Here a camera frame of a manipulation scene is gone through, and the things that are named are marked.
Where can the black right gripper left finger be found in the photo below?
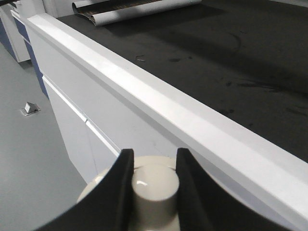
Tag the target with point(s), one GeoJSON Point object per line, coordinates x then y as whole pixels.
{"type": "Point", "coordinates": [107, 207]}

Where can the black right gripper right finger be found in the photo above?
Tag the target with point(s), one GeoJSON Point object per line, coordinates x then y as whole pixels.
{"type": "Point", "coordinates": [205, 206]}

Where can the glass jar with white lid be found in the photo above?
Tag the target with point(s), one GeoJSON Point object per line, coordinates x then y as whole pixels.
{"type": "Point", "coordinates": [155, 185]}

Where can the white base cabinet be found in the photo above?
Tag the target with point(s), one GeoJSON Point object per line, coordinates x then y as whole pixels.
{"type": "Point", "coordinates": [125, 106]}

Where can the floor socket box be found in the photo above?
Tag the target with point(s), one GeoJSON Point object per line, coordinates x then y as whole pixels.
{"type": "Point", "coordinates": [29, 109]}

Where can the blue lab cabinets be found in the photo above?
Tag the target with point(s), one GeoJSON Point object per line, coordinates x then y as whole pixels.
{"type": "Point", "coordinates": [14, 37]}

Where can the white rolled paper tube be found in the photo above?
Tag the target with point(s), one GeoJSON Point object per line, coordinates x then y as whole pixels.
{"type": "Point", "coordinates": [103, 12]}

